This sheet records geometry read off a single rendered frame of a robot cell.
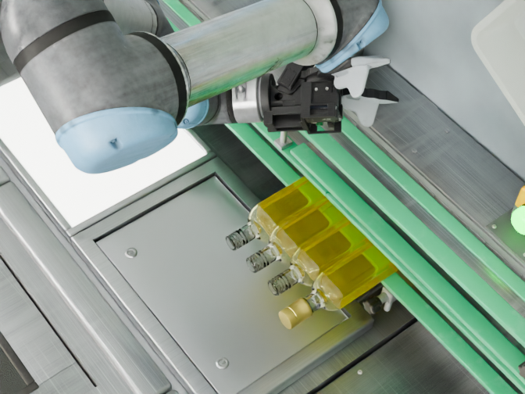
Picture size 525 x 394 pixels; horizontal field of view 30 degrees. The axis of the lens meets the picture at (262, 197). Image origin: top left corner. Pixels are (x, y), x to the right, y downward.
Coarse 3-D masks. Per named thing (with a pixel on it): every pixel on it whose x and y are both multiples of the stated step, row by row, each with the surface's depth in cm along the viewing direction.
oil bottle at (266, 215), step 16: (304, 176) 174; (288, 192) 171; (304, 192) 171; (320, 192) 171; (256, 208) 168; (272, 208) 169; (288, 208) 169; (304, 208) 170; (256, 224) 167; (272, 224) 167
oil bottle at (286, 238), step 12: (312, 204) 169; (324, 204) 169; (300, 216) 168; (312, 216) 168; (324, 216) 168; (336, 216) 168; (276, 228) 166; (288, 228) 166; (300, 228) 166; (312, 228) 166; (324, 228) 167; (276, 240) 165; (288, 240) 164; (300, 240) 165; (288, 252) 164
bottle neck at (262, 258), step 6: (270, 246) 165; (258, 252) 165; (264, 252) 164; (270, 252) 164; (276, 252) 165; (252, 258) 164; (258, 258) 164; (264, 258) 164; (270, 258) 164; (276, 258) 165; (252, 264) 163; (258, 264) 163; (264, 264) 164; (252, 270) 165; (258, 270) 164
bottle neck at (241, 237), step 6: (240, 228) 168; (246, 228) 167; (252, 228) 168; (234, 234) 167; (240, 234) 167; (246, 234) 167; (252, 234) 167; (228, 240) 168; (234, 240) 166; (240, 240) 166; (246, 240) 167; (234, 246) 166; (240, 246) 167
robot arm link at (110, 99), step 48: (288, 0) 122; (336, 0) 125; (48, 48) 98; (96, 48) 99; (144, 48) 103; (192, 48) 109; (240, 48) 114; (288, 48) 120; (336, 48) 127; (48, 96) 100; (96, 96) 98; (144, 96) 100; (192, 96) 109; (96, 144) 99; (144, 144) 101
